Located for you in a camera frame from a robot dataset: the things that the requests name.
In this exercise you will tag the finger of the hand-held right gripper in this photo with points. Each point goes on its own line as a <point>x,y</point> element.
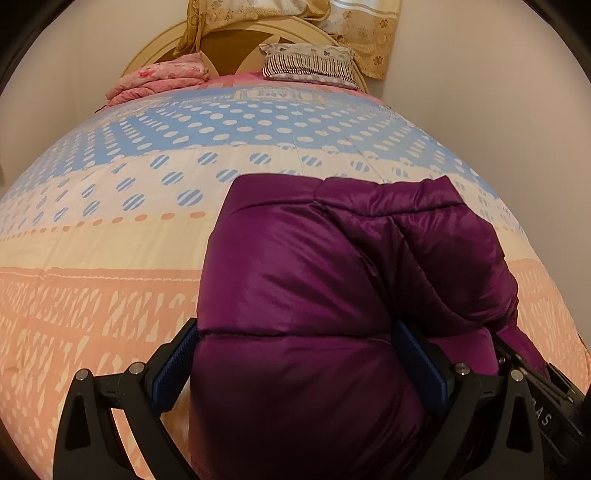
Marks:
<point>508,356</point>

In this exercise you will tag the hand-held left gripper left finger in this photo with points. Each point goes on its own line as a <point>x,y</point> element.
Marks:
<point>178,364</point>

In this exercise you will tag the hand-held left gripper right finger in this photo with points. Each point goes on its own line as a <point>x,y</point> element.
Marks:
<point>425,369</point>

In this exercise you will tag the purple puffer jacket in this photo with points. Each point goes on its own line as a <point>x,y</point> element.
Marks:
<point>300,300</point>

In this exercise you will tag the polka dot bedspread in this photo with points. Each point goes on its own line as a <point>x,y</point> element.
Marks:
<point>138,230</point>

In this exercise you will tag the pink folded blanket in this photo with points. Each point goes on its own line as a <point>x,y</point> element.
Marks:
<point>161,76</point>

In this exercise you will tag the pink bed sheet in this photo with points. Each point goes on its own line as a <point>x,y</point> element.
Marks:
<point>231,78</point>

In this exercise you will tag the cream wooden headboard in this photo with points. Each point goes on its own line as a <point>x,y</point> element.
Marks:
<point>231,50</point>

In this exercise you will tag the striped pillow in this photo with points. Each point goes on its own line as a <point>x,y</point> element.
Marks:
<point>309,64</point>

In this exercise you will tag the beige patterned curtain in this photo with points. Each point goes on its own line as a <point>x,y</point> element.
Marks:
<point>369,41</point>

